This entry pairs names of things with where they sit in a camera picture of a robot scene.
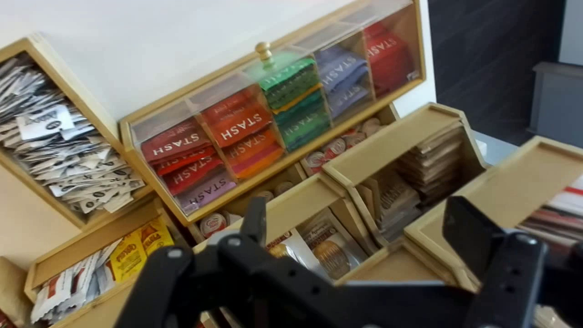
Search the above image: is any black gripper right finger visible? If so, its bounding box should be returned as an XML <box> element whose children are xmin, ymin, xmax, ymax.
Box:
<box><xmin>440</xmin><ymin>195</ymin><xmax>583</xmax><ymax>328</ymax></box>

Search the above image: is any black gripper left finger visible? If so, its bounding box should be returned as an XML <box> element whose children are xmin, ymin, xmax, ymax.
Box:
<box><xmin>114</xmin><ymin>197</ymin><xmax>316</xmax><ymax>328</ymax></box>

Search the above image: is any yellow condiment packet pile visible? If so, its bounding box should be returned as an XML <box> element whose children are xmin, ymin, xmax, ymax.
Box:
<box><xmin>107</xmin><ymin>217</ymin><xmax>176</xmax><ymax>283</ymax></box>

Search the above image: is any small creamer cup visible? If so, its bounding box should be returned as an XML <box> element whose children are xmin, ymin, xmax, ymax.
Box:
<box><xmin>358</xmin><ymin>115</ymin><xmax>384</xmax><ymax>139</ymax></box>
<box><xmin>198</xmin><ymin>212</ymin><xmax>229</xmax><ymax>241</ymax></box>
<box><xmin>300</xmin><ymin>150</ymin><xmax>329</xmax><ymax>175</ymax></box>
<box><xmin>324</xmin><ymin>135</ymin><xmax>351</xmax><ymax>161</ymax></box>

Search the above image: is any purple tea bag stack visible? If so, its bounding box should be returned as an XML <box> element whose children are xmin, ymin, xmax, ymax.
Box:
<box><xmin>174</xmin><ymin>170</ymin><xmax>238</xmax><ymax>215</ymax></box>

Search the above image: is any white condiment packet pile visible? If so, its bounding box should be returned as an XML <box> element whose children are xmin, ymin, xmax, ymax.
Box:
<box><xmin>28</xmin><ymin>239</ymin><xmax>123</xmax><ymax>325</ymax></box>

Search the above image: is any dark red tea bag stack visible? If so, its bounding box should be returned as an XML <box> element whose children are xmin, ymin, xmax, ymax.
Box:
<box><xmin>140</xmin><ymin>117</ymin><xmax>227</xmax><ymax>197</ymax></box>

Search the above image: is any brown paper napkin stack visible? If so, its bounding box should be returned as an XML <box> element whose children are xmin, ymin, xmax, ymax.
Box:
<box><xmin>356</xmin><ymin>124</ymin><xmax>469</xmax><ymax>245</ymax></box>

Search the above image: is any orange tea bag stack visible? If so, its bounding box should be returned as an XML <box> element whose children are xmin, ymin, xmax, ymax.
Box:
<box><xmin>198</xmin><ymin>88</ymin><xmax>285</xmax><ymax>183</ymax></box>

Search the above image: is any wooden tea box clear lid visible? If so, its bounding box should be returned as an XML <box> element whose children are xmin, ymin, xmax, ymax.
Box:
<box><xmin>116</xmin><ymin>0</ymin><xmax>427</xmax><ymax>228</ymax></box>

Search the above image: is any bamboo tiered organizer shelf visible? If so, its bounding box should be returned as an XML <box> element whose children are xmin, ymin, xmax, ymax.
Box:
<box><xmin>23</xmin><ymin>101</ymin><xmax>583</xmax><ymax>328</ymax></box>

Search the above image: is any white sugar packet pile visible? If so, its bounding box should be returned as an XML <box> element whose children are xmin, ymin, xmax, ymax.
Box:
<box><xmin>0</xmin><ymin>57</ymin><xmax>147</xmax><ymax>215</ymax></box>

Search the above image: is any green tea bag stack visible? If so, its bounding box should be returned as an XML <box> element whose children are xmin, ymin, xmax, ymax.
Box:
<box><xmin>249</xmin><ymin>53</ymin><xmax>333</xmax><ymax>154</ymax></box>

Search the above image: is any blue tea bag stack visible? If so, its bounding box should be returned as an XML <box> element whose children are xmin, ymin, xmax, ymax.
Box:
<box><xmin>313</xmin><ymin>42</ymin><xmax>373</xmax><ymax>121</ymax></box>

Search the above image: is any small open wooden box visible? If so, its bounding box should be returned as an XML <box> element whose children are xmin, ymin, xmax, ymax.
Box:
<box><xmin>0</xmin><ymin>35</ymin><xmax>152</xmax><ymax>232</ymax></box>

